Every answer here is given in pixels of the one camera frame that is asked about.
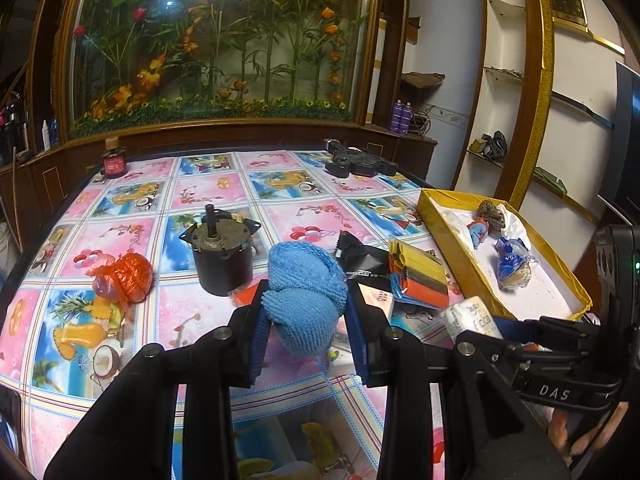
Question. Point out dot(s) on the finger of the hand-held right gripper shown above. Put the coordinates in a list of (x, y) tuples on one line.
[(560, 337)]

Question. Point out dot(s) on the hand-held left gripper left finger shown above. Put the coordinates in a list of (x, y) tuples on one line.
[(257, 355)]

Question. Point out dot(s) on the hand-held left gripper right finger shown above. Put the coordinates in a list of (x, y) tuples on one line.
[(357, 340)]

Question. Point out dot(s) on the yellow cardboard box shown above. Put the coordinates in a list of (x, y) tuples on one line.
[(540, 290)]

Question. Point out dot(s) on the blue knitted cloth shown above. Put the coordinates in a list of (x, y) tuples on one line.
[(302, 290)]

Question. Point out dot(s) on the blue plastic bag bundle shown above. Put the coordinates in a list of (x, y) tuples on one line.
[(515, 265)]

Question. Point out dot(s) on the striped colourful sponge stack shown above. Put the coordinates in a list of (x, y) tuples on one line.
[(422, 280)]

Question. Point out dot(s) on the orange mesh ball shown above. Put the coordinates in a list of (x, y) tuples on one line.
[(127, 275)]

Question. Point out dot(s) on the person's right hand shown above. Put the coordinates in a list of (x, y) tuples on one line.
[(560, 430)]

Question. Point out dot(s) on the pink box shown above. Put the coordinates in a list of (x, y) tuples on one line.
[(377, 302)]

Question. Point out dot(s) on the orange packet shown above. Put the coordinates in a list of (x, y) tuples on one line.
[(242, 296)]

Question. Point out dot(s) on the black packet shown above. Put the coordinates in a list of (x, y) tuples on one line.
[(365, 260)]

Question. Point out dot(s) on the white tissue packet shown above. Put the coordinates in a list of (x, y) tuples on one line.
[(470, 317)]

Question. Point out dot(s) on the black electric motor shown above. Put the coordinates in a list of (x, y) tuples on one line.
[(220, 265)]

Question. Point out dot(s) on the blue and orange toy figure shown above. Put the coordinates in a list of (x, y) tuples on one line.
[(480, 232)]

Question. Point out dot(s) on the brown knitted pouch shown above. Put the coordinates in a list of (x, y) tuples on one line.
[(492, 215)]

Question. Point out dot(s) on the green flat item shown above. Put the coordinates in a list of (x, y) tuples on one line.
[(550, 182)]

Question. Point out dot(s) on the black flat screen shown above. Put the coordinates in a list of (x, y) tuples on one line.
[(627, 135)]

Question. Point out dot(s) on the black fan-shaped device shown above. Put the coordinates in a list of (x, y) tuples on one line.
[(357, 160)]

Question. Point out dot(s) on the black crumpled item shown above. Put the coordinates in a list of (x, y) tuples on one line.
[(495, 144)]

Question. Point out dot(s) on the red ink bottle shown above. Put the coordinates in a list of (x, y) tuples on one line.
[(114, 162)]

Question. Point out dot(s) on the brown flat basket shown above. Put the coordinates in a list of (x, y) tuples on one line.
[(422, 80)]

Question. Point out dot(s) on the white tube yellow band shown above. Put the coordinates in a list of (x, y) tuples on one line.
[(377, 70)]

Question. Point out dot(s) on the white bottle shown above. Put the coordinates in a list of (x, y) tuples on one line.
[(46, 136)]

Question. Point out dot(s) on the artificial flower display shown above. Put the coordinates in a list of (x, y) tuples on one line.
[(225, 35)]

